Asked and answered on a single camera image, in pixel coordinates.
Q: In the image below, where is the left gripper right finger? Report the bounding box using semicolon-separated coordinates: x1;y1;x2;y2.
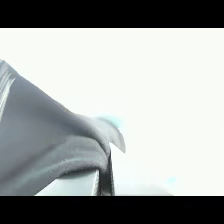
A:
99;145;116;196

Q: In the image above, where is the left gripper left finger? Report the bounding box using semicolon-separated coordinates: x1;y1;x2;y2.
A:
35;169;100;196

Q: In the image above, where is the black garment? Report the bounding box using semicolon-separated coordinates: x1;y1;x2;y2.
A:
0;59;127;196

